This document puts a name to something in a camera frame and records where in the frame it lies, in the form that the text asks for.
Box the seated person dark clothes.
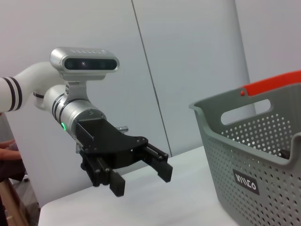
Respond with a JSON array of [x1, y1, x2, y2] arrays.
[[0, 113, 30, 183]]

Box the orange basket latch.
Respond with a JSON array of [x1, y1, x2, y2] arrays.
[[239, 70, 301, 97]]

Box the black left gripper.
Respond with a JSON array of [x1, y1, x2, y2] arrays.
[[75, 119, 174, 197]]

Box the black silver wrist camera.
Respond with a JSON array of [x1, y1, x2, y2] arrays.
[[50, 47, 120, 104]]

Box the grey perforated storage basket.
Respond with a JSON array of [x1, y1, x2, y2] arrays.
[[189, 83, 301, 226]]

